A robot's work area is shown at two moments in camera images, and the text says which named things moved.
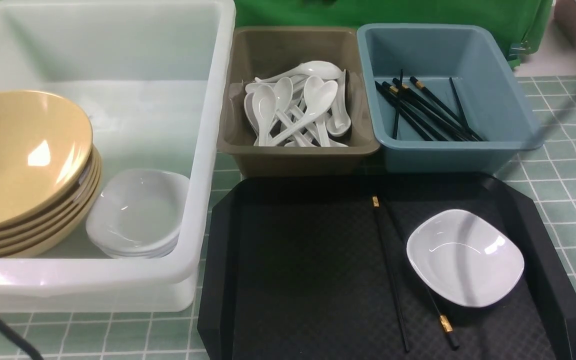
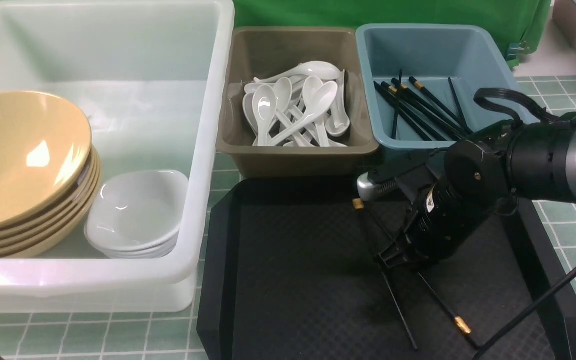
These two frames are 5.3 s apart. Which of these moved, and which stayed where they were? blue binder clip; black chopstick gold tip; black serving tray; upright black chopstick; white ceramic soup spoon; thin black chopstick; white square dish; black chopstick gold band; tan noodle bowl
Moved: white square dish; black chopstick gold band; thin black chopstick
Stayed: blue binder clip; white ceramic soup spoon; tan noodle bowl; black serving tray; black chopstick gold tip; upright black chopstick
